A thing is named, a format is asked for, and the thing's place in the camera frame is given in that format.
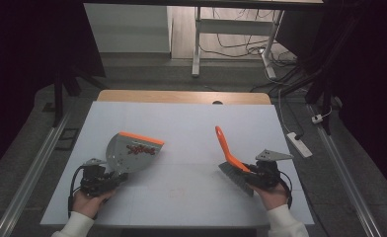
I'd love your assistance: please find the pile of red crumbs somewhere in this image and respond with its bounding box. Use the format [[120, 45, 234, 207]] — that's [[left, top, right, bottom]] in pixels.
[[125, 145, 157, 157]]

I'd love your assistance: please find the orange brush with grey bristles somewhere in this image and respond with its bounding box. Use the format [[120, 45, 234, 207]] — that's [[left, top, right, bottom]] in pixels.
[[214, 125, 256, 198]]

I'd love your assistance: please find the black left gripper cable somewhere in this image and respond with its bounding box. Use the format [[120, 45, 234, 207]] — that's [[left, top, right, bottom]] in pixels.
[[67, 165, 86, 219]]

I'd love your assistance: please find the white power strip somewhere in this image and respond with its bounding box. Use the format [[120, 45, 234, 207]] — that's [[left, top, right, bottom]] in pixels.
[[286, 131, 314, 159]]

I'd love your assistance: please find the white cabinet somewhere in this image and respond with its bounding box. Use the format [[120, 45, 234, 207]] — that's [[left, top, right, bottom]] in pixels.
[[83, 3, 174, 54]]

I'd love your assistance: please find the black metal stand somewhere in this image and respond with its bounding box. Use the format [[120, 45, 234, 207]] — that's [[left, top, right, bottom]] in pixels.
[[273, 13, 363, 136], [41, 65, 108, 128]]

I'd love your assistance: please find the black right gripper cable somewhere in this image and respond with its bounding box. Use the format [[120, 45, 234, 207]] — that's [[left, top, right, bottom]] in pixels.
[[277, 170, 295, 210]]

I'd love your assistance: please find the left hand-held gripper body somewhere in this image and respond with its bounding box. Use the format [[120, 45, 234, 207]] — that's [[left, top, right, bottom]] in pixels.
[[78, 157, 117, 198]]

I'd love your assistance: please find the person's left hand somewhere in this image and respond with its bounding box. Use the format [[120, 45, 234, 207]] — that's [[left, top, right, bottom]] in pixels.
[[70, 189, 116, 220]]

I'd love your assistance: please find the grey dustpan with orange edge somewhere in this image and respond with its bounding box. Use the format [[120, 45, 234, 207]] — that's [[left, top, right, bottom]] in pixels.
[[105, 130, 166, 175]]

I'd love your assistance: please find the white table mat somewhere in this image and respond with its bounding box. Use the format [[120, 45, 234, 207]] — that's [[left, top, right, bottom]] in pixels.
[[39, 101, 316, 229]]

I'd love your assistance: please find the tangle of black floor cables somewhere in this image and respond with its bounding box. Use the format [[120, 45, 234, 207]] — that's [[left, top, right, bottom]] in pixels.
[[199, 8, 309, 94]]

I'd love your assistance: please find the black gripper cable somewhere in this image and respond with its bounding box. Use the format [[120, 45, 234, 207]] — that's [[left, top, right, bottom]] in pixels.
[[277, 170, 295, 210], [67, 165, 86, 219]]

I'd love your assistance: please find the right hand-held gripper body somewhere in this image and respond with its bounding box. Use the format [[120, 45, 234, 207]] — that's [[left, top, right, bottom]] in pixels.
[[251, 148, 295, 191]]

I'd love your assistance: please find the white metal desk frame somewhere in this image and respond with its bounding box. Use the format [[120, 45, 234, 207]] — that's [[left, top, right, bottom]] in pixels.
[[191, 6, 285, 80]]

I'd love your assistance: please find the person's right hand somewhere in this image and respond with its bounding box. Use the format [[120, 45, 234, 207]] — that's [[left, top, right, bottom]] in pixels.
[[250, 181, 290, 212]]

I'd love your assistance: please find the metal floor rail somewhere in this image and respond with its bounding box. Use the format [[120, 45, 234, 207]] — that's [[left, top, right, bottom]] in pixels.
[[307, 104, 384, 237], [0, 111, 73, 237]]

